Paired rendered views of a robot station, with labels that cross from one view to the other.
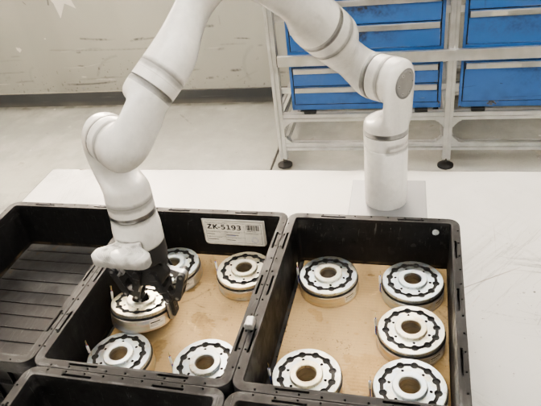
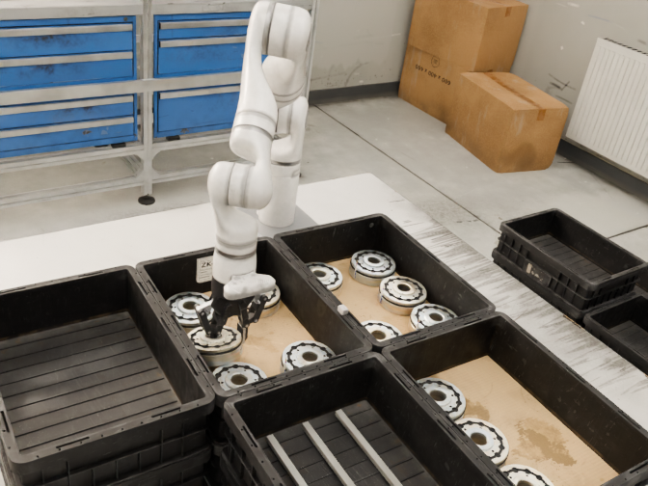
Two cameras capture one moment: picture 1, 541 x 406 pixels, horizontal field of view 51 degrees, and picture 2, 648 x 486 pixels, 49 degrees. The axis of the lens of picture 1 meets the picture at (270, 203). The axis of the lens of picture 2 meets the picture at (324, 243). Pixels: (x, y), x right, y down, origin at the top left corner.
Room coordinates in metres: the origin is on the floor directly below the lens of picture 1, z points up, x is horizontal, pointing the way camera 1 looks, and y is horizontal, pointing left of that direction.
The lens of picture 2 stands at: (0.01, 0.93, 1.73)
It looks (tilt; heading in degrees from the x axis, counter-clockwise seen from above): 32 degrees down; 306
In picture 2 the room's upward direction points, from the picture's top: 9 degrees clockwise
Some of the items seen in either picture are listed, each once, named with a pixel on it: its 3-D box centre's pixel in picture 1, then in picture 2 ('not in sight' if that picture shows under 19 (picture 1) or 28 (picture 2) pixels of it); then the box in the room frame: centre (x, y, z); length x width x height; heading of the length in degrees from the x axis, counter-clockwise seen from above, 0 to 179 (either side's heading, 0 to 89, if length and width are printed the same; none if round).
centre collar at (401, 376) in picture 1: (410, 386); (436, 317); (0.50, -0.16, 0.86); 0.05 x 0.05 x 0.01
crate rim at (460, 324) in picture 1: (361, 297); (379, 275); (0.63, -0.12, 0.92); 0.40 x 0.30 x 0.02; 163
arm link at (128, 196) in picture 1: (117, 165); (233, 207); (0.74, 0.21, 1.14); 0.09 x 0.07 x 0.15; 35
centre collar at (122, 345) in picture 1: (118, 354); (238, 380); (0.64, 0.27, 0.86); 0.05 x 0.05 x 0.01
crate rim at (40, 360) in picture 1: (177, 283); (248, 309); (0.72, 0.17, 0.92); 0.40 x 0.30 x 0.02; 163
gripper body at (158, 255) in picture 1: (145, 259); (232, 292); (0.73, 0.21, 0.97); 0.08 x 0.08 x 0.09
